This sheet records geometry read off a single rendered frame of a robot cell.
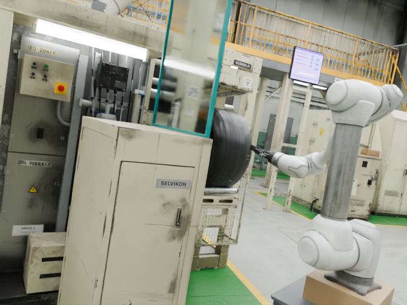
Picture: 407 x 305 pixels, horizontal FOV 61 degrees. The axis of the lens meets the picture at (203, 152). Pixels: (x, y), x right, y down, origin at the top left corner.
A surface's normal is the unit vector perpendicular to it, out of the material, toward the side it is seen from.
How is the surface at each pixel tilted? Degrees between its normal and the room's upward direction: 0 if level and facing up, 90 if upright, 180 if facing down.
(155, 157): 90
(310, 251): 96
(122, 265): 90
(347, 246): 84
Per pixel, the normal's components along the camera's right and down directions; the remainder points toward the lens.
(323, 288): -0.65, -0.04
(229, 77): 0.52, 0.15
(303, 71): 0.33, 0.13
